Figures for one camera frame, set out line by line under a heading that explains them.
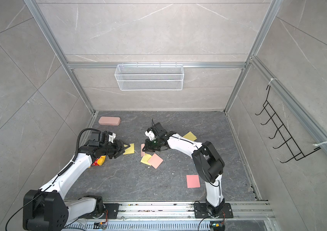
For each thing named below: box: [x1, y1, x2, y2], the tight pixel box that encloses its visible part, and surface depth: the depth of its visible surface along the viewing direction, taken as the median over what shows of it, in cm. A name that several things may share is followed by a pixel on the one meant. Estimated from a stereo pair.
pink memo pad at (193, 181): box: [186, 174, 201, 189], surface depth 85 cm
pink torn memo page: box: [147, 153, 164, 170], surface depth 93 cm
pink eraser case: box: [98, 115, 121, 126], surface depth 113 cm
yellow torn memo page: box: [140, 153, 152, 167], surface depth 94 cm
